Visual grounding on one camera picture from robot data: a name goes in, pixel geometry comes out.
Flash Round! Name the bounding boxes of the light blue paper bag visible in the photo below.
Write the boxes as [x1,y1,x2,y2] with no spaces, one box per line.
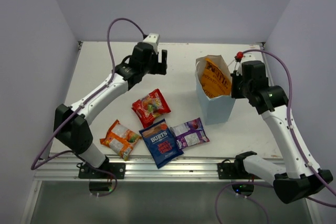
[195,55,235,125]

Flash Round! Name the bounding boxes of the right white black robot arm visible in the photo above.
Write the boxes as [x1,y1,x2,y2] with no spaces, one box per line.
[231,60,333,204]

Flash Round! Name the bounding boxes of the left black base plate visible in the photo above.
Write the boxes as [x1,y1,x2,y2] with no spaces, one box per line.
[76,162,126,179]

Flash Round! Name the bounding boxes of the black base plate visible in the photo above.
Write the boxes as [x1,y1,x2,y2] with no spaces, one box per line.
[76,162,126,179]
[217,159,259,180]

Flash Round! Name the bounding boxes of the red gummy candy bag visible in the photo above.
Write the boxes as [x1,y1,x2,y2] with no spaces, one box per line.
[131,89,171,128]

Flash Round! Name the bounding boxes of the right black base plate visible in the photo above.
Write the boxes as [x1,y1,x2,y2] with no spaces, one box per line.
[217,159,259,180]

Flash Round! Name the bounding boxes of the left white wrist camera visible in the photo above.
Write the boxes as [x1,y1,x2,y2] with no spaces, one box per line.
[143,33,160,54]

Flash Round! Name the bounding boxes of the orange snack packet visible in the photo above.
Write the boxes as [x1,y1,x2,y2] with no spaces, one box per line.
[100,120,141,161]

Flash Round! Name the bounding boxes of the blue Burts chips bag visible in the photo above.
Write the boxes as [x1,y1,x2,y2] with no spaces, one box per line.
[139,119,184,169]

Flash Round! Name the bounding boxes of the red emergency knob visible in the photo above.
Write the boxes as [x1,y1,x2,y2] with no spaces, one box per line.
[235,52,244,62]

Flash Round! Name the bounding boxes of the aluminium mounting rail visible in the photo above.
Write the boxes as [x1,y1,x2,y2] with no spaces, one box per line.
[33,155,288,182]

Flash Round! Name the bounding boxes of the purple snack packet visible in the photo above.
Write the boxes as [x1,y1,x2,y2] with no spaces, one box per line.
[170,118,210,150]

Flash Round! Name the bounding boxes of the yellow Kettle chips bag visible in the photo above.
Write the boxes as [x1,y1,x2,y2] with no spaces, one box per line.
[200,56,232,99]

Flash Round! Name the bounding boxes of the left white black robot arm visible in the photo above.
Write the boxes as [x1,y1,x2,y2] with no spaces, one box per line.
[54,42,167,178]

